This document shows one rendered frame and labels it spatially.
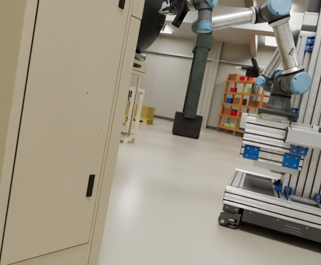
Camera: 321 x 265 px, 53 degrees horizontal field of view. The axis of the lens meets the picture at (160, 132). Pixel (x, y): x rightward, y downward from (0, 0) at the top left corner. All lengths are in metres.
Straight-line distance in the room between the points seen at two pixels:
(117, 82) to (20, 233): 0.54
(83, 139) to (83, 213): 0.25
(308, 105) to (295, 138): 0.38
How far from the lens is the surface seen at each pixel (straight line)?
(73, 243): 1.14
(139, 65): 2.03
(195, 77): 7.35
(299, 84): 1.88
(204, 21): 1.74
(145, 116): 9.15
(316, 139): 1.88
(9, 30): 0.95
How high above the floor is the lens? 0.63
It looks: 5 degrees down
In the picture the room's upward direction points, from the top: 11 degrees clockwise
